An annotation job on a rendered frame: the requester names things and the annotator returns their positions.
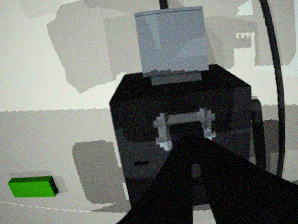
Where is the green rectangular block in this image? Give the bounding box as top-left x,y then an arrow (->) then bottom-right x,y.
8,176 -> 59,197

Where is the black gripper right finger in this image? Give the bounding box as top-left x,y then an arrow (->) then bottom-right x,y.
197,137 -> 298,224

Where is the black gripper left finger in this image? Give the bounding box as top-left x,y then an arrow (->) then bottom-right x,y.
117,141 -> 193,224

